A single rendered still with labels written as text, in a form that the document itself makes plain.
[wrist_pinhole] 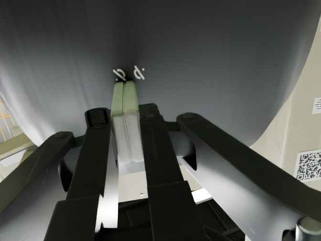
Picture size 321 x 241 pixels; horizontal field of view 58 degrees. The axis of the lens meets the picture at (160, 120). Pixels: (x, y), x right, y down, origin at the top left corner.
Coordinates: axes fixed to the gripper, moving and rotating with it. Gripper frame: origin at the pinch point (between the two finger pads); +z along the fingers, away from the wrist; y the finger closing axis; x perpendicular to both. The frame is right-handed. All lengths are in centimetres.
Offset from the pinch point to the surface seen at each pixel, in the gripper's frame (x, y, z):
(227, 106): -2.2, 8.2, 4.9
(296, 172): -25.7, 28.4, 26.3
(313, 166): -25.0, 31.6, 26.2
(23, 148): -31, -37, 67
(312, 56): -3.3, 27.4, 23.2
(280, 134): -17.6, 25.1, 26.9
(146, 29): 5.0, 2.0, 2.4
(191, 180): -44, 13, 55
